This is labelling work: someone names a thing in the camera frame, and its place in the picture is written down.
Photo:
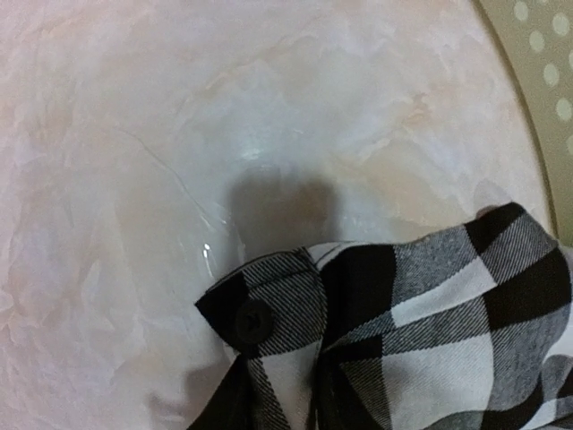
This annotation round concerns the pale green plastic laundry basket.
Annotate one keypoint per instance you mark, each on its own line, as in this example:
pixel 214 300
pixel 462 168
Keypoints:
pixel 534 39

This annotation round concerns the black white patterned garment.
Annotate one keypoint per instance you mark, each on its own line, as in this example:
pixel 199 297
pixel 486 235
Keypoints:
pixel 466 328

